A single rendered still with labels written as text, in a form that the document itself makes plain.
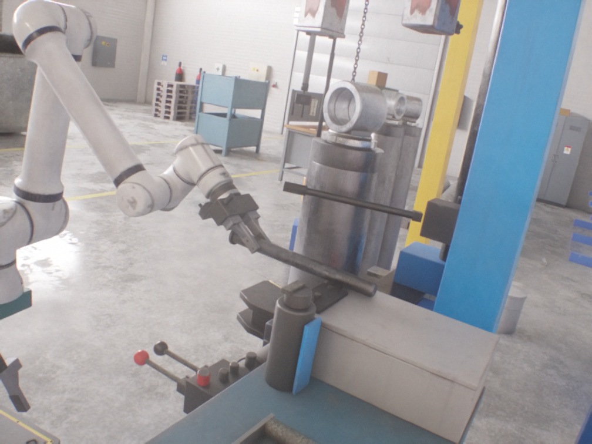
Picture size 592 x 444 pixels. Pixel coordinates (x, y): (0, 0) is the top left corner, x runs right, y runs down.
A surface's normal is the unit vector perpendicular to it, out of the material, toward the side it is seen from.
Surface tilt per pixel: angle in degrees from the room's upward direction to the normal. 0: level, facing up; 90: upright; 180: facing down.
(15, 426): 0
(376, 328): 0
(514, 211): 90
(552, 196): 90
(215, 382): 0
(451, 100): 90
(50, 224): 98
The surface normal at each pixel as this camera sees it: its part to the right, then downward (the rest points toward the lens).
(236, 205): 0.62, -0.61
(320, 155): -0.74, 0.06
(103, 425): 0.16, -0.95
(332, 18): 0.69, 0.30
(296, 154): -0.52, 0.14
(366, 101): 0.67, -0.04
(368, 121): 0.56, 0.61
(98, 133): 0.07, -0.04
